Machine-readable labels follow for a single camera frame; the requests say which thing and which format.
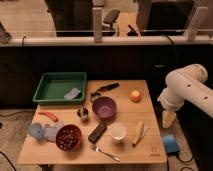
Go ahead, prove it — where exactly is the orange yellow apple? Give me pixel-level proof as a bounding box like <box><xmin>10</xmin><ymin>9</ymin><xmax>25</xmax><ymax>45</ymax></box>
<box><xmin>129</xmin><ymin>90</ymin><xmax>141</xmax><ymax>103</ymax></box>

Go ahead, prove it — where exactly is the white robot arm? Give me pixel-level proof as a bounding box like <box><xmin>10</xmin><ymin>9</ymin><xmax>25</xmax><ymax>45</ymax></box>
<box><xmin>158</xmin><ymin>64</ymin><xmax>213</xmax><ymax>128</ymax></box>

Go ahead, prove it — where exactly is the white paper cup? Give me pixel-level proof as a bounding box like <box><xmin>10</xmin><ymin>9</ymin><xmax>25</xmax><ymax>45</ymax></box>
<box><xmin>109</xmin><ymin>122</ymin><xmax>126</xmax><ymax>144</ymax></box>

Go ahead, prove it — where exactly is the small metal cup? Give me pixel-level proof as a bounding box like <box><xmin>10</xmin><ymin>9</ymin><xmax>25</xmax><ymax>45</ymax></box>
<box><xmin>77</xmin><ymin>107</ymin><xmax>89</xmax><ymax>121</ymax></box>

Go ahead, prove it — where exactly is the blue object on floor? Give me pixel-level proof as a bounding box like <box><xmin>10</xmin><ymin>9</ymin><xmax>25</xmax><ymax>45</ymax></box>
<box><xmin>163</xmin><ymin>135</ymin><xmax>180</xmax><ymax>154</ymax></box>

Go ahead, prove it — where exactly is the wooden table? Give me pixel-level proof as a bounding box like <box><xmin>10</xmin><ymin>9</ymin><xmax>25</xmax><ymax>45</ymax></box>
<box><xmin>16</xmin><ymin>79</ymin><xmax>168</xmax><ymax>166</ymax></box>

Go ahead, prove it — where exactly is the purple bowl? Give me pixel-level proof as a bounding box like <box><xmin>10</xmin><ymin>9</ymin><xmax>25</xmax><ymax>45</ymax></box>
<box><xmin>92</xmin><ymin>96</ymin><xmax>117</xmax><ymax>119</ymax></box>

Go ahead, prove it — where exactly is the black rectangular block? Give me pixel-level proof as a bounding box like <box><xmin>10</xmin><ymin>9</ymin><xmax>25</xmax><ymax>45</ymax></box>
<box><xmin>88</xmin><ymin>123</ymin><xmax>107</xmax><ymax>144</ymax></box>

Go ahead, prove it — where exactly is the silver fork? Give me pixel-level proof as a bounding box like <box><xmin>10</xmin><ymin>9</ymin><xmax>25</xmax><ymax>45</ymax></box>
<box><xmin>90</xmin><ymin>144</ymin><xmax>120</xmax><ymax>162</ymax></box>

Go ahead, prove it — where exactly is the grey cloth in tray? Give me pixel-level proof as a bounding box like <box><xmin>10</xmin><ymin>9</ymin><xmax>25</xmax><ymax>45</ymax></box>
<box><xmin>64</xmin><ymin>88</ymin><xmax>81</xmax><ymax>100</ymax></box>

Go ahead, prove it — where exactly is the clear plastic bag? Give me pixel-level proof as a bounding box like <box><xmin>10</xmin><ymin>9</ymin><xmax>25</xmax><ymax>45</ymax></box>
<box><xmin>44</xmin><ymin>121</ymin><xmax>64</xmax><ymax>143</ymax></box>

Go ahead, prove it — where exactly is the green plastic tray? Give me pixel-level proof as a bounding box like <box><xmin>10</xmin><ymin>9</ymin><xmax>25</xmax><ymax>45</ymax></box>
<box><xmin>33</xmin><ymin>72</ymin><xmax>87</xmax><ymax>105</ymax></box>

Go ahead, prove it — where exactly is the black handled peeler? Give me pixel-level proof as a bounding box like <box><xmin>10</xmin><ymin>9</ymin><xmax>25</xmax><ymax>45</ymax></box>
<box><xmin>90</xmin><ymin>83</ymin><xmax>119</xmax><ymax>102</ymax></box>

